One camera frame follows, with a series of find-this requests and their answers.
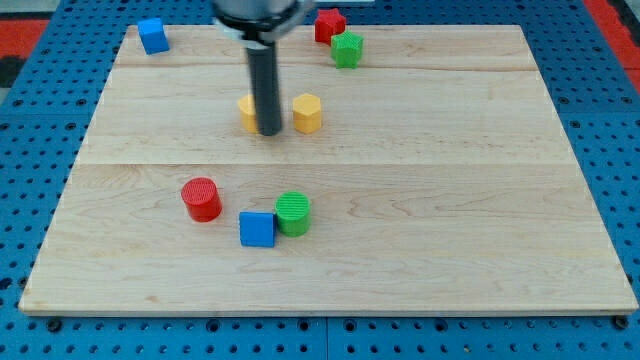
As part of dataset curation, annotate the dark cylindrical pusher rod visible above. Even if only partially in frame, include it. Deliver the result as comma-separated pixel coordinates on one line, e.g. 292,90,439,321
246,43,282,136

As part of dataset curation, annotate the yellow heart block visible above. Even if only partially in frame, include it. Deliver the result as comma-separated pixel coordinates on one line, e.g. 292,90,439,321
237,94,259,134

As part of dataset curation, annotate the blue cube block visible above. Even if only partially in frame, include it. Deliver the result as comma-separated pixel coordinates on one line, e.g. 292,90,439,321
239,212,276,248

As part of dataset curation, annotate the yellow hexagon block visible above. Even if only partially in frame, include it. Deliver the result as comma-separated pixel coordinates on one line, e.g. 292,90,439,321
293,93,322,134

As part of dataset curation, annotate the red star block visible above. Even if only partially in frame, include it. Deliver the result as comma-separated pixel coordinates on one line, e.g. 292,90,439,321
314,8,347,45

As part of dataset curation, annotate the green star block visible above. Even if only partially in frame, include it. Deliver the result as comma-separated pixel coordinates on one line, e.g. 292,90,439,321
331,30,364,68

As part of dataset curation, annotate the blue block top left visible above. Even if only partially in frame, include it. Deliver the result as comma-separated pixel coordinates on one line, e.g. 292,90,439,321
137,18,169,55

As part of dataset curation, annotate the red cylinder block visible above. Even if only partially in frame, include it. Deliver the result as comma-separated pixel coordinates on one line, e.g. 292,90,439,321
181,177,223,222

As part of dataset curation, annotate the green cylinder block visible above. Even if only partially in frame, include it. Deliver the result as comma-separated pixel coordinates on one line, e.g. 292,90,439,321
274,191,311,237

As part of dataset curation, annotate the wooden board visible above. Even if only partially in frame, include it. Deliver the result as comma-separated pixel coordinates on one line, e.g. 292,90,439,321
19,25,638,317

